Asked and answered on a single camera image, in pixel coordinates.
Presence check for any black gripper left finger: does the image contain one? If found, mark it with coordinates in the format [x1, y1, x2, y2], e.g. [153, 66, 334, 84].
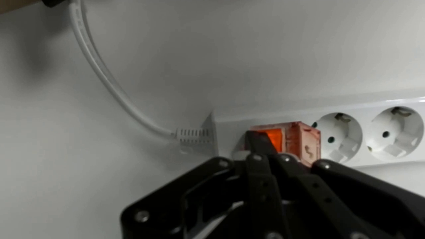
[120, 156, 245, 239]

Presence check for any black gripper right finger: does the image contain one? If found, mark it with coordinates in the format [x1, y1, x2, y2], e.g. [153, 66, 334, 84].
[246, 153, 425, 239]

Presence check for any white power strip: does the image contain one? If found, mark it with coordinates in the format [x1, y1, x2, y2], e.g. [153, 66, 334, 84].
[211, 96, 425, 167]

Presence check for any white power strip cable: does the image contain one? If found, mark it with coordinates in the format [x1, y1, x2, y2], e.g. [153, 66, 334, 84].
[67, 0, 218, 153]

